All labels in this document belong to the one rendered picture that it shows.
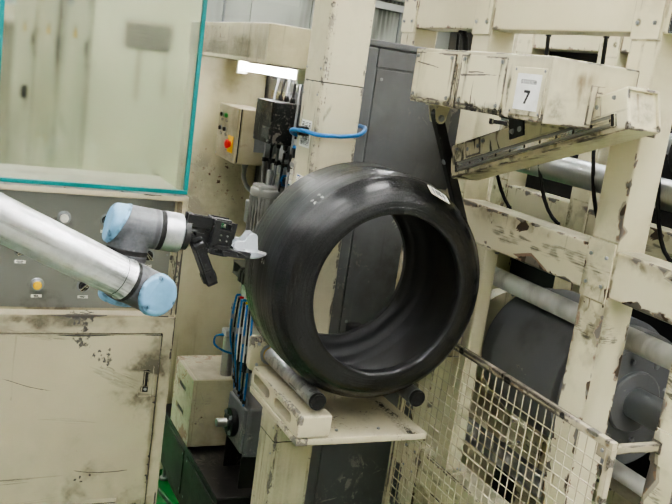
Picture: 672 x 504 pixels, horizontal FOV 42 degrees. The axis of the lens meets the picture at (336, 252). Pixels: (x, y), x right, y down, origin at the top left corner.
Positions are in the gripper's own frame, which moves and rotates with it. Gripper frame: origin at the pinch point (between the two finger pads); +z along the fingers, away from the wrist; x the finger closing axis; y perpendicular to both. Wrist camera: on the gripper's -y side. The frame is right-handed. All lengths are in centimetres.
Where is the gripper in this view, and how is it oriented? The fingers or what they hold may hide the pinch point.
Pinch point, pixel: (260, 256)
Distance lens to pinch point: 209.3
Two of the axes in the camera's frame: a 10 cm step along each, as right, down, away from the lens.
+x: -4.0, -2.4, 8.8
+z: 8.8, 1.6, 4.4
